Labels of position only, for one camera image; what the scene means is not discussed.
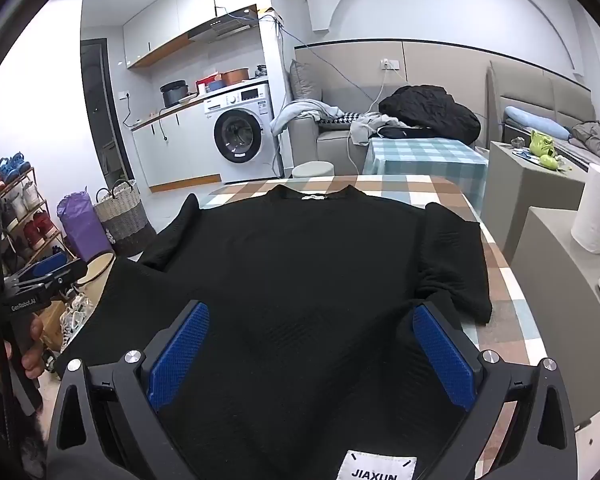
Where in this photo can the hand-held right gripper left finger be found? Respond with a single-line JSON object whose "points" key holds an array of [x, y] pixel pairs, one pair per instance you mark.
{"points": [[180, 350]]}

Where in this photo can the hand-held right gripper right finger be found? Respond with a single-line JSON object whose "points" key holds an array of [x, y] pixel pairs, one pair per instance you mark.
{"points": [[440, 355]]}

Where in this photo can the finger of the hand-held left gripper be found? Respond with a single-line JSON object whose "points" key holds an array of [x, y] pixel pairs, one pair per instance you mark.
{"points": [[45, 265], [55, 277]]}

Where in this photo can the black knit sweater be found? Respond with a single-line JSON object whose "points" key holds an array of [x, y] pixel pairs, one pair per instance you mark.
{"points": [[300, 285]]}

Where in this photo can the person's left hand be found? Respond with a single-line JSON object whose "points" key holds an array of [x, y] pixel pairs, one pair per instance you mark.
{"points": [[34, 350]]}

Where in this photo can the beige waste bin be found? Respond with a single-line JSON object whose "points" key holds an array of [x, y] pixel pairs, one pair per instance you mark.
{"points": [[97, 280]]}

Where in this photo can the purple bag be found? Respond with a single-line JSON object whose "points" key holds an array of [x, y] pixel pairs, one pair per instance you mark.
{"points": [[80, 225]]}

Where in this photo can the shoe rack with shoes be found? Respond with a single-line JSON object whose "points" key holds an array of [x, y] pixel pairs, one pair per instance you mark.
{"points": [[30, 210]]}

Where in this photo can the woven laundry basket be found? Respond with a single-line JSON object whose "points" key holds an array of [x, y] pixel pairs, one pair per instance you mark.
{"points": [[122, 225]]}

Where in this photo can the brown blue checked tablecloth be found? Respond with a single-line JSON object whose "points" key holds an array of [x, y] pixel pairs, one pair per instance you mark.
{"points": [[510, 280]]}

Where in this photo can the grey cabinet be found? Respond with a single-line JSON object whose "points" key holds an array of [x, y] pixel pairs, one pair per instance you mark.
{"points": [[555, 310], [525, 195]]}

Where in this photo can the dark door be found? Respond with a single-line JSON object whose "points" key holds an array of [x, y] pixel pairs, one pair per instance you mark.
{"points": [[100, 125]]}

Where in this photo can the white kitchen base cabinets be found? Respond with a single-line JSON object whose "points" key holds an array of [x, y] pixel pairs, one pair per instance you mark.
{"points": [[180, 150]]}

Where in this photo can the teal checked small table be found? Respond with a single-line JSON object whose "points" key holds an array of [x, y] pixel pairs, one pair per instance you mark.
{"points": [[420, 157]]}

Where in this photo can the white paper towel roll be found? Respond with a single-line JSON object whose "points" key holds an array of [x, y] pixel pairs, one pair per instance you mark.
{"points": [[595, 210]]}

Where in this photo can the black cooking pot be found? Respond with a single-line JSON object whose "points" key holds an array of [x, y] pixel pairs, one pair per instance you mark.
{"points": [[174, 94]]}

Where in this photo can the white washing machine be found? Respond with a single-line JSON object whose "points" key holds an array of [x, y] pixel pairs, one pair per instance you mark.
{"points": [[240, 135]]}

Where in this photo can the round grey stool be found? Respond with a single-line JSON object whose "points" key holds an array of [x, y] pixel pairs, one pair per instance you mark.
{"points": [[313, 170]]}

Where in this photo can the green toy figure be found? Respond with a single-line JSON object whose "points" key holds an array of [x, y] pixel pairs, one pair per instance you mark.
{"points": [[540, 144]]}

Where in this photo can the pale grey crumpled garment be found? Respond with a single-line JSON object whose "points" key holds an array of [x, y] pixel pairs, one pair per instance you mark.
{"points": [[370, 127]]}

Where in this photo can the grey sofa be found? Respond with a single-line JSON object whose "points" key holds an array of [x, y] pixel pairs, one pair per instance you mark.
{"points": [[305, 145]]}

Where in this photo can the black quilted jacket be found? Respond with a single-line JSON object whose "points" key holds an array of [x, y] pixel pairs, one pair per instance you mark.
{"points": [[430, 110]]}

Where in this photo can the light blue pillow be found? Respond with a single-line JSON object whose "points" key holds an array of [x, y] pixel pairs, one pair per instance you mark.
{"points": [[535, 121]]}

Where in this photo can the houndstooth cushion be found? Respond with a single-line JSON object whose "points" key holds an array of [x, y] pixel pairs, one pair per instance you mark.
{"points": [[342, 119]]}

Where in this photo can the light blue grey garment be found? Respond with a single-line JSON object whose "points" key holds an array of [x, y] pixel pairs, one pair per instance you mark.
{"points": [[300, 112]]}

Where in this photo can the grey jacket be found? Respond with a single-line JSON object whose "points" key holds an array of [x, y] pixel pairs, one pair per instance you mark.
{"points": [[597, 140]]}

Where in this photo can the beige padded bed headboard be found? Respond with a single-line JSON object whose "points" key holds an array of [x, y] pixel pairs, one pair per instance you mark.
{"points": [[530, 90]]}

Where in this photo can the range hood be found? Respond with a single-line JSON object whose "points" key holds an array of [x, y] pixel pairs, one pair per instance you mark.
{"points": [[225, 25]]}

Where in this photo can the white wall cabinets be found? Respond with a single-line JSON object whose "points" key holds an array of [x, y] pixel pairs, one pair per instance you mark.
{"points": [[180, 15]]}

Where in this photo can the white wall socket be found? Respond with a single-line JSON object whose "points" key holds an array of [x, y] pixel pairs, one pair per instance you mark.
{"points": [[390, 64]]}

